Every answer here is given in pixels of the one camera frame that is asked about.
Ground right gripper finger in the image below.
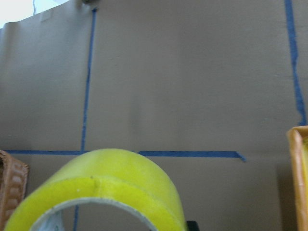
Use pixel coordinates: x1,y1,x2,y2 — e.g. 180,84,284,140
186,221,199,231

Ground yellow-green packing tape roll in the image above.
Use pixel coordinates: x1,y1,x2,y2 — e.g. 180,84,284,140
5,149,188,231

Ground yellow woven plastic basket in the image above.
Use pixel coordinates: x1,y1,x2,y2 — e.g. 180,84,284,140
287,126,308,231

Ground brown wicker basket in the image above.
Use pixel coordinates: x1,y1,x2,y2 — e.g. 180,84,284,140
0,150,29,230

